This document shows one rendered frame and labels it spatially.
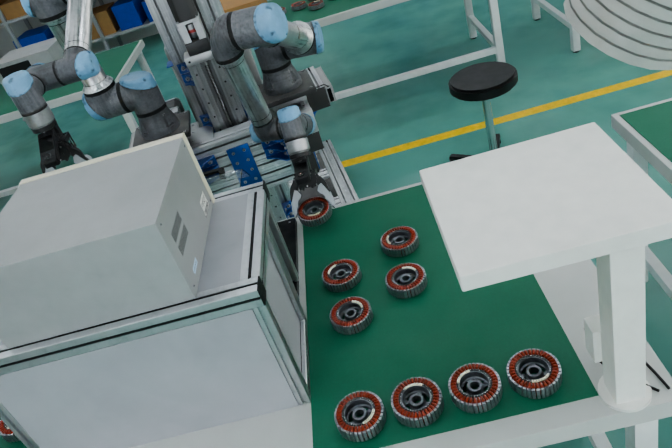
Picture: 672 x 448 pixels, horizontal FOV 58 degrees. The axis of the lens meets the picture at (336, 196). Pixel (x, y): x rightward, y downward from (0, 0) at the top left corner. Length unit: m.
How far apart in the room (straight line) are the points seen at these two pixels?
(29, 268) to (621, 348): 1.14
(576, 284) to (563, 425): 0.40
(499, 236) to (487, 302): 0.55
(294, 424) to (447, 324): 0.44
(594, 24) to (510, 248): 0.43
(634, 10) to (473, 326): 0.99
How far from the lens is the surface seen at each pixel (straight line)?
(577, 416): 1.39
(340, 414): 1.43
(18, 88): 1.90
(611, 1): 0.75
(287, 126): 1.98
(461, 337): 1.54
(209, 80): 2.46
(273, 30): 1.85
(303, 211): 1.98
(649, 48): 0.77
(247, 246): 1.41
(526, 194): 1.17
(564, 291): 1.63
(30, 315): 1.44
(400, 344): 1.56
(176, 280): 1.30
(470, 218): 1.13
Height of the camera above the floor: 1.88
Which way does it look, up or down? 32 degrees down
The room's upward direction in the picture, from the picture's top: 19 degrees counter-clockwise
